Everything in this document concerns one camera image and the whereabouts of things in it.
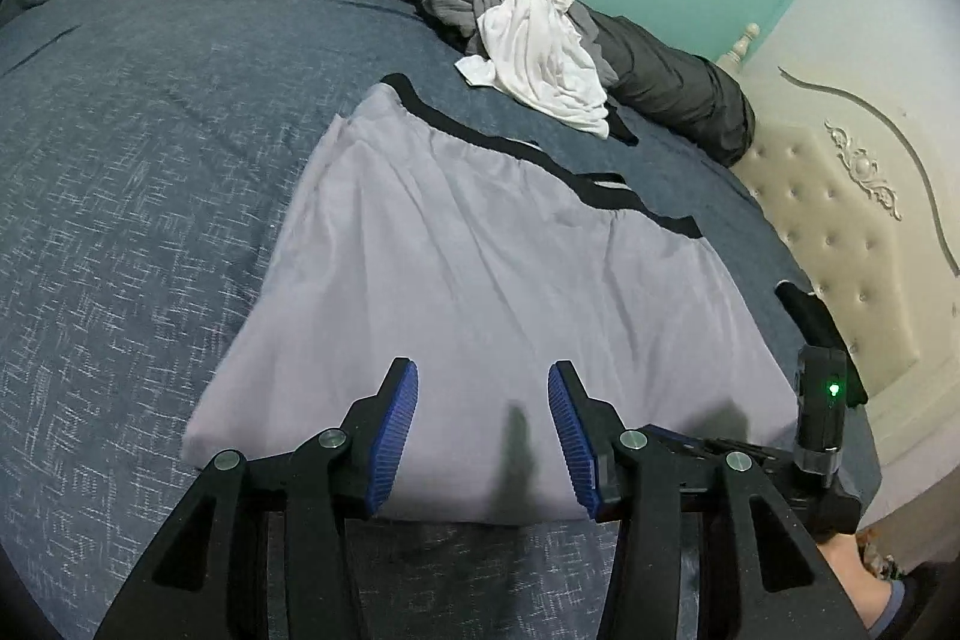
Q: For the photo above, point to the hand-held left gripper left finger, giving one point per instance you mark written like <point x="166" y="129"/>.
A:
<point x="394" y="437"/>

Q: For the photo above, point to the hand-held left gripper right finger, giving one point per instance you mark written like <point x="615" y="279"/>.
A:
<point x="574" y="445"/>

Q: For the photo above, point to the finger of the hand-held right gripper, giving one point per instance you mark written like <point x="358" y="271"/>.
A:
<point x="690" y="443"/>

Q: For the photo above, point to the person's foot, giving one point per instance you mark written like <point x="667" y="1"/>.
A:
<point x="855" y="580"/>

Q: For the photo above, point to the cream tufted headboard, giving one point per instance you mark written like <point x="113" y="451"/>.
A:
<point x="862" y="220"/>

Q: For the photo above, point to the dark slipper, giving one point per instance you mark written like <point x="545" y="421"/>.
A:
<point x="911" y="599"/>

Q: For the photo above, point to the small black garment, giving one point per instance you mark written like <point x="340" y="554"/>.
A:
<point x="622" y="123"/>

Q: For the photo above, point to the bed with blue sheet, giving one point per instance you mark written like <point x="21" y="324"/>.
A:
<point x="150" y="197"/>

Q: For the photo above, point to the white t-shirt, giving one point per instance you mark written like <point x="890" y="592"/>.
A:
<point x="532" y="40"/>

